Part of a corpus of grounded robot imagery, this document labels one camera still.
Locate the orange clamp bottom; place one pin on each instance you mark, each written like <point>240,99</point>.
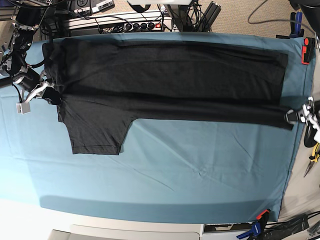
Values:
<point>263,217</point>

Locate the yellow handled pliers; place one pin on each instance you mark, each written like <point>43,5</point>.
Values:
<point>313,158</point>

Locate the blue spring clamp top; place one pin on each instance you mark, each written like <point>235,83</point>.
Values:
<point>296,25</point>

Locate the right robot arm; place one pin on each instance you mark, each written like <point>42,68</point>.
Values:
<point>28,17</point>

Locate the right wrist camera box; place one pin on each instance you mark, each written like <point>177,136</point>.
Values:
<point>23,108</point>

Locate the blue clamp bottom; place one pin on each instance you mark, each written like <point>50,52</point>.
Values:
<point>255,231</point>

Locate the white power strip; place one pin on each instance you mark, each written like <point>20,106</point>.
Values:
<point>137,27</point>

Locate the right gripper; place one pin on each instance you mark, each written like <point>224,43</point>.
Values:
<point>36,85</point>

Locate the orange black clamp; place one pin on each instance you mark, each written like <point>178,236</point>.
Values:
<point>308,48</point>

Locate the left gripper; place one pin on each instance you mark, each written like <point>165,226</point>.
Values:
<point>307,115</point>

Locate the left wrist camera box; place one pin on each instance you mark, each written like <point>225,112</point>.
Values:
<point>317,136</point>

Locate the black computer mouse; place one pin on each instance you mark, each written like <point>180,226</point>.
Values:
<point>309,135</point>

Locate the teal table cloth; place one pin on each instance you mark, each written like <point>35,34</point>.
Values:
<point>168,171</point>

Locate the black T-shirt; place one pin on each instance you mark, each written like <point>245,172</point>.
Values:
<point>105,86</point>

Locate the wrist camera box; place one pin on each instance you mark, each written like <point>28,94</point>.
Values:
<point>317,136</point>
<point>23,108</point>

